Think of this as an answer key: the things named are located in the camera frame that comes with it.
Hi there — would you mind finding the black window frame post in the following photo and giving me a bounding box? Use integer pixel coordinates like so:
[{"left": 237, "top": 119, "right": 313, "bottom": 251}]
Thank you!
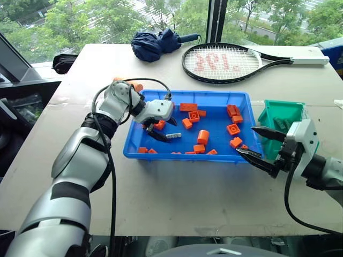
[{"left": 205, "top": 0, "right": 228, "bottom": 43}]

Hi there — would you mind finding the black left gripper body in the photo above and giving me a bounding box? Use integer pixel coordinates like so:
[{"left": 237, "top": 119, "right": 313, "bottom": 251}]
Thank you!
[{"left": 141, "top": 117, "right": 161, "bottom": 132}]

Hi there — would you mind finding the blue box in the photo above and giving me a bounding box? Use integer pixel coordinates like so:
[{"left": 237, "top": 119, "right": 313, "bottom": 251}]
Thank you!
[{"left": 312, "top": 37, "right": 343, "bottom": 75}]

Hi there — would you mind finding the orange object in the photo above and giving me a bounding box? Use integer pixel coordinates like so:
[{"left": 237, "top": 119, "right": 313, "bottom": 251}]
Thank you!
[{"left": 112, "top": 77, "right": 144, "bottom": 92}]

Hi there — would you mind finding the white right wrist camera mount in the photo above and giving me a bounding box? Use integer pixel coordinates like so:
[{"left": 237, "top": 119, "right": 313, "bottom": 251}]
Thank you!
[{"left": 286, "top": 119, "right": 321, "bottom": 177}]

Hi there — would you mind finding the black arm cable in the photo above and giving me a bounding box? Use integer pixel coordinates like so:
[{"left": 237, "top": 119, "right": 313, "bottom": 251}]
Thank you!
[
  {"left": 283, "top": 160, "right": 343, "bottom": 236},
  {"left": 91, "top": 78, "right": 173, "bottom": 257}
]

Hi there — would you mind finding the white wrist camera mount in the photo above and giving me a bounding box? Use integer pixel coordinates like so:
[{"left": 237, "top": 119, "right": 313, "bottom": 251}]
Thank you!
[
  {"left": 133, "top": 99, "right": 174, "bottom": 124},
  {"left": 286, "top": 119, "right": 321, "bottom": 177}
]

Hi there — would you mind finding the navy blue folded umbrella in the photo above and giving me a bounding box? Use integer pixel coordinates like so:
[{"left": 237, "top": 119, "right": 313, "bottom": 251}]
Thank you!
[{"left": 131, "top": 28, "right": 202, "bottom": 63}]

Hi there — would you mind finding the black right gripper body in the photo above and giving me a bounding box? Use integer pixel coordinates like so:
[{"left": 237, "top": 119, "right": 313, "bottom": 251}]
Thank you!
[{"left": 270, "top": 139, "right": 304, "bottom": 179}]

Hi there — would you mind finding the blue plastic bin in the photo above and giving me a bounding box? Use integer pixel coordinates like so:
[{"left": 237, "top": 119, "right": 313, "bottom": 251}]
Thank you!
[{"left": 123, "top": 89, "right": 265, "bottom": 163}]

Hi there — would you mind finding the dark monitor panel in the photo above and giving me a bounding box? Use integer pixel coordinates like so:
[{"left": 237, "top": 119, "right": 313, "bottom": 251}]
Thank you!
[{"left": 0, "top": 32, "right": 34, "bottom": 84}]

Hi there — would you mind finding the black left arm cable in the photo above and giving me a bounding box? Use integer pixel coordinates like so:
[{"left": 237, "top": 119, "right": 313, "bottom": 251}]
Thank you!
[{"left": 91, "top": 78, "right": 173, "bottom": 257}]

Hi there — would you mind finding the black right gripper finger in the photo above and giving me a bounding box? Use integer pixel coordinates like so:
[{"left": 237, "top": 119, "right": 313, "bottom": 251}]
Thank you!
[
  {"left": 235, "top": 148, "right": 280, "bottom": 178},
  {"left": 251, "top": 126, "right": 288, "bottom": 143}
]

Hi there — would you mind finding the black bag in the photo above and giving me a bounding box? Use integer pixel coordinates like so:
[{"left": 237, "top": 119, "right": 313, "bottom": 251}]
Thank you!
[{"left": 51, "top": 53, "right": 79, "bottom": 75}]

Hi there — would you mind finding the long orange toy brick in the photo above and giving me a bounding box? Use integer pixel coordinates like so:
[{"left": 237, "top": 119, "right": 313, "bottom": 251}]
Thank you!
[{"left": 179, "top": 102, "right": 198, "bottom": 112}]

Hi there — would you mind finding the orange plastic cylinder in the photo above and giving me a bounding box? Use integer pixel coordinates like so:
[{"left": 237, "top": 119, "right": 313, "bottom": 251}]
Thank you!
[{"left": 197, "top": 130, "right": 210, "bottom": 145}]

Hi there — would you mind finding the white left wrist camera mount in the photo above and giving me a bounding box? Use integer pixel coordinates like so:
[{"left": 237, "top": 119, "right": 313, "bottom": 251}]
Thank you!
[{"left": 133, "top": 99, "right": 174, "bottom": 124}]

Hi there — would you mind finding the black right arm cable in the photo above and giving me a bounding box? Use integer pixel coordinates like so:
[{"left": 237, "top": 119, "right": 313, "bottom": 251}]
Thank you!
[{"left": 283, "top": 160, "right": 343, "bottom": 236}]

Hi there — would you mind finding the green plastic bin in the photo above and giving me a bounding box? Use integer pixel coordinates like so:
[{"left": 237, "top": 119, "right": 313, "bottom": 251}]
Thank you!
[{"left": 257, "top": 99, "right": 321, "bottom": 161}]

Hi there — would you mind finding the black side cabinet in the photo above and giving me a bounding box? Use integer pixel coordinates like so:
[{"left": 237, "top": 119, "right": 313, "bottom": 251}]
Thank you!
[{"left": 0, "top": 79, "right": 62, "bottom": 177}]

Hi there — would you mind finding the black white tennis racket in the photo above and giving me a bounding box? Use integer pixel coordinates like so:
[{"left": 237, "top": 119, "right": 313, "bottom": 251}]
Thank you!
[{"left": 181, "top": 42, "right": 330, "bottom": 85}]

